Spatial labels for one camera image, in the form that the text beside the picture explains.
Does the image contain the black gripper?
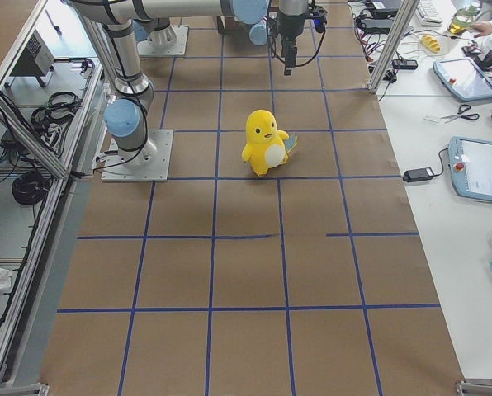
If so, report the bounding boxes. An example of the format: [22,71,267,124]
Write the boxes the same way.
[281,36,297,76]

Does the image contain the person hand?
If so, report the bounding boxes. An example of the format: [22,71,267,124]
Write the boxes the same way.
[469,21,492,38]

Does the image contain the yellow plush toy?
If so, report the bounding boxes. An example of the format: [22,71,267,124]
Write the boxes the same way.
[241,110,297,177]

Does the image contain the yellow banana toy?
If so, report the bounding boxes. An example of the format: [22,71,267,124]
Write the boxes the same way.
[420,35,441,54]

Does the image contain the black power adapter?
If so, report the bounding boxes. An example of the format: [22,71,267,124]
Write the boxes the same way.
[402,167,436,183]

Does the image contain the blue teach pendant far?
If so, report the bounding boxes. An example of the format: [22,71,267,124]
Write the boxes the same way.
[433,58,492,102]

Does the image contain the blue teach pendant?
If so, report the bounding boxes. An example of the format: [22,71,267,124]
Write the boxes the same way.
[448,136,492,202]
[433,58,492,102]

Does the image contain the black scissors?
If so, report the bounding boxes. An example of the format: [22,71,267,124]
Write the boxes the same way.
[441,104,480,123]

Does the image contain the blue teach pendant near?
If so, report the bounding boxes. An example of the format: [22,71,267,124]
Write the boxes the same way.
[448,136,492,202]

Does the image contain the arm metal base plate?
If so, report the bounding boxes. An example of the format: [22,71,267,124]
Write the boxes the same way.
[100,130,173,182]
[135,25,189,58]

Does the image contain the aluminium frame post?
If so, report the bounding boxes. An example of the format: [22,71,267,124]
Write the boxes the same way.
[367,0,419,93]

